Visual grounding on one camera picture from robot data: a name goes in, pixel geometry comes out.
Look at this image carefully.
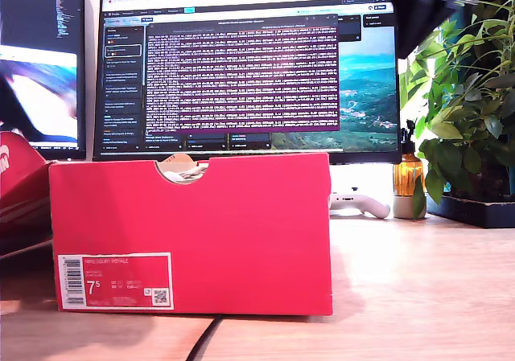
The black plant tray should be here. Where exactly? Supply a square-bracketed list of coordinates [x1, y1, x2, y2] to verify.
[426, 194, 515, 229]

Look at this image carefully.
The black table cable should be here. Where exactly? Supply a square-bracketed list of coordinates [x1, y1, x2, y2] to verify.
[185, 315, 225, 361]

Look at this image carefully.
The large black computer monitor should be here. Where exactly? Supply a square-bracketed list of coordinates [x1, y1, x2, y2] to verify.
[92, 0, 403, 165]

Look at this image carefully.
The white game controller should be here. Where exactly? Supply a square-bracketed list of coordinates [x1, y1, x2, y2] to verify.
[329, 186, 392, 219]

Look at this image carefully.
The brown cardboard shoebox insert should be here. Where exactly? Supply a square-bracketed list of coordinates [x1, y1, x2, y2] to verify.
[158, 154, 195, 183]

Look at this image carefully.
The red cardboard shoebox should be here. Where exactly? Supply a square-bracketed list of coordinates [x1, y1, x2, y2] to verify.
[47, 151, 334, 317]

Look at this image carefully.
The red shoebox lid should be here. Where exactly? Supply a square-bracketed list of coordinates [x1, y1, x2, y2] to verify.
[0, 130, 52, 257]

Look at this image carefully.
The amber pump bottle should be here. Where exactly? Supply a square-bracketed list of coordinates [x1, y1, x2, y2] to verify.
[393, 119, 426, 197]

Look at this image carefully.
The green leafy houseplant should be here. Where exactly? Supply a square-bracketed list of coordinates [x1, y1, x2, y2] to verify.
[398, 0, 515, 205]

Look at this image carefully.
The small black computer monitor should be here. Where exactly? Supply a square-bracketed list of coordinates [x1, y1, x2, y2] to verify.
[0, 0, 88, 161]

